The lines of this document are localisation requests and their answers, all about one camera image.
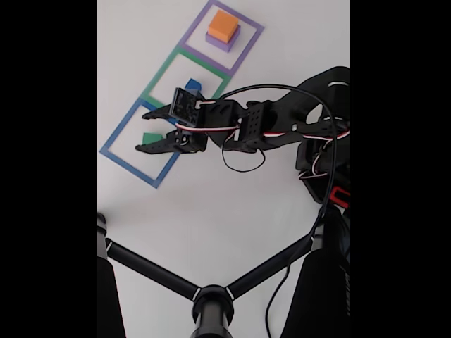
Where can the green tape square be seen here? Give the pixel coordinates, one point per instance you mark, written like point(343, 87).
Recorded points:
point(158, 74)

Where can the red clamp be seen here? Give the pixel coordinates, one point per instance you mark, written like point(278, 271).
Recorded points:
point(339, 196)

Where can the small blue cube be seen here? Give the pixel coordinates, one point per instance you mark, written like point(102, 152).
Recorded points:
point(193, 84)

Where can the blue tape square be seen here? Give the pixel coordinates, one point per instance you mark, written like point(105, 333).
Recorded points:
point(116, 132)

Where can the green cube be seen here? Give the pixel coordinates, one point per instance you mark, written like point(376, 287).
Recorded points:
point(149, 138)

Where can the black tripod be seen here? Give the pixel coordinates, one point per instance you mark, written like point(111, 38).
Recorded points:
point(211, 310)

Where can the orange cube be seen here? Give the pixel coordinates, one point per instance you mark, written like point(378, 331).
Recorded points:
point(222, 23)

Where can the purple cube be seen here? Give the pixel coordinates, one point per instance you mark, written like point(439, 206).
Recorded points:
point(220, 44)

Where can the purple tape square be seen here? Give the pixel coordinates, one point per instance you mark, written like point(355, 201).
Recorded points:
point(253, 38)

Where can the gripper camera board, blue mount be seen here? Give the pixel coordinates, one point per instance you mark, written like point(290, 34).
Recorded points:
point(185, 107)

